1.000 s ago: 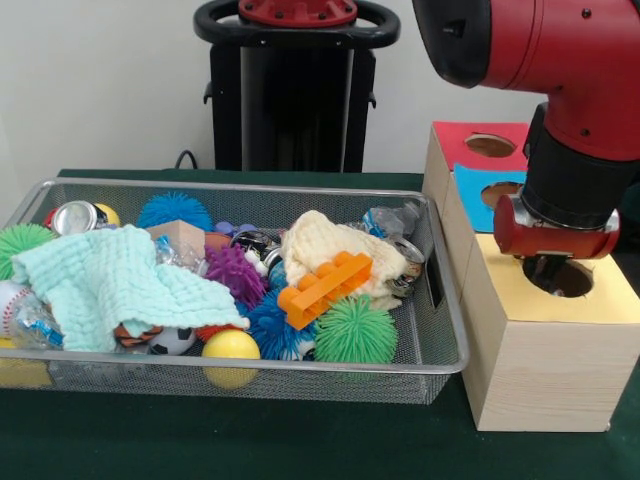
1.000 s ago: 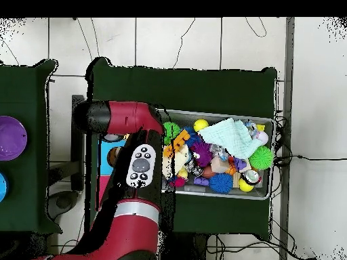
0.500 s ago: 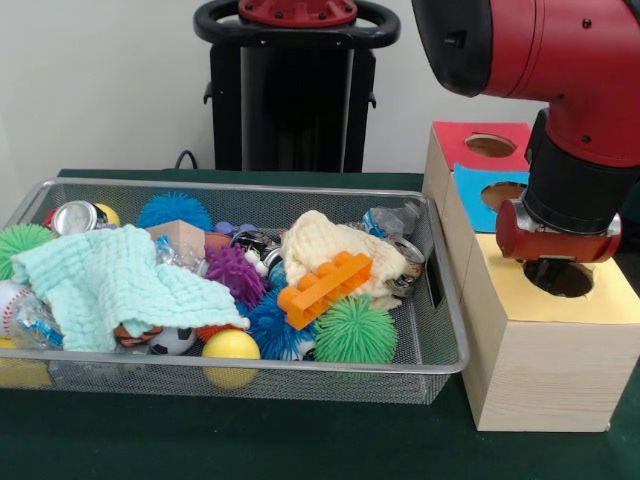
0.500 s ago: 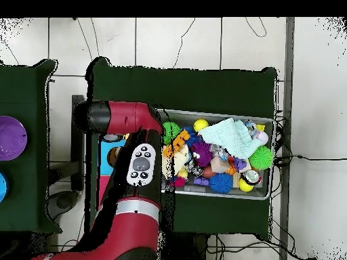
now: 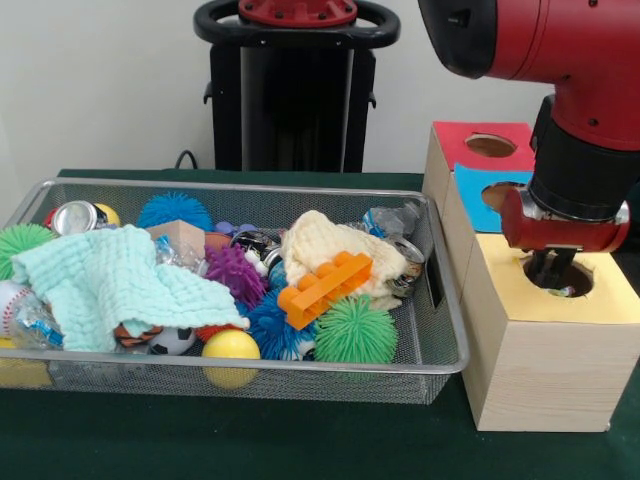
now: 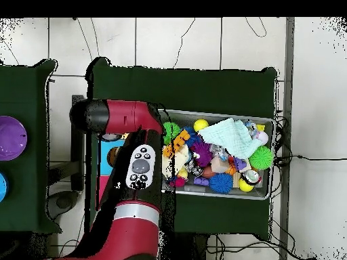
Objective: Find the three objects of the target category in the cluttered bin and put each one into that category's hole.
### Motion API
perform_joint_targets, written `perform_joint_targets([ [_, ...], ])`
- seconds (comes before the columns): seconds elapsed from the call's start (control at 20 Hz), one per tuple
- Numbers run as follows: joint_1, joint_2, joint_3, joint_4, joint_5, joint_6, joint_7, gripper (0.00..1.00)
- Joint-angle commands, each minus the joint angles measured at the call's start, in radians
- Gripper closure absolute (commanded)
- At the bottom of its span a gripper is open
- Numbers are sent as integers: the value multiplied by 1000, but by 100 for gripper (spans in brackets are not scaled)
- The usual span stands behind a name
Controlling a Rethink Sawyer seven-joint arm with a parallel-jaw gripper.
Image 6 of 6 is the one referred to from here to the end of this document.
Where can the mint green cloth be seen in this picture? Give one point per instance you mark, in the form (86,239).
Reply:
(230,135)

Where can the wooden box with three holes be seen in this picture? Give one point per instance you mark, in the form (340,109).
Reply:
(105,162)

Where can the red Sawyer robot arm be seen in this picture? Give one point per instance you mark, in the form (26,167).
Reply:
(130,233)

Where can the purple spiky rubber ball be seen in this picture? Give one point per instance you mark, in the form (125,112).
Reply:
(202,154)

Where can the green spiky rubber ball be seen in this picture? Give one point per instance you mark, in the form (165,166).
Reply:
(172,130)
(260,158)

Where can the cream knitted cloth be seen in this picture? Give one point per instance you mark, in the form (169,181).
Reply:
(180,159)

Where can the shallow mesh bin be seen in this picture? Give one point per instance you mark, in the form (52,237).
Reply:
(264,191)

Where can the purple plastic plate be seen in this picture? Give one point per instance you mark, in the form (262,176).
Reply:
(12,138)

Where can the crushed silver drink can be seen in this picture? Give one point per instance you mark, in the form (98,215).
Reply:
(252,176)

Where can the smooth yellow ball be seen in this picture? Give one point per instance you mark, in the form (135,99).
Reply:
(201,125)

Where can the blue spiky rubber ball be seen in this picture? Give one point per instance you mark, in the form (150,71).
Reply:
(221,183)

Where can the dark green table cloth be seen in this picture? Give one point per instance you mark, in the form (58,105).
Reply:
(32,189)
(203,89)

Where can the orange plastic block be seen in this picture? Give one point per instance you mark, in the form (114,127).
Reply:
(179,142)

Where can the blue furry toy with eyes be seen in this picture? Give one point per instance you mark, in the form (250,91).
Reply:
(193,136)

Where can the blue plastic plate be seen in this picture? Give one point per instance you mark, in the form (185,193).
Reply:
(3,187)

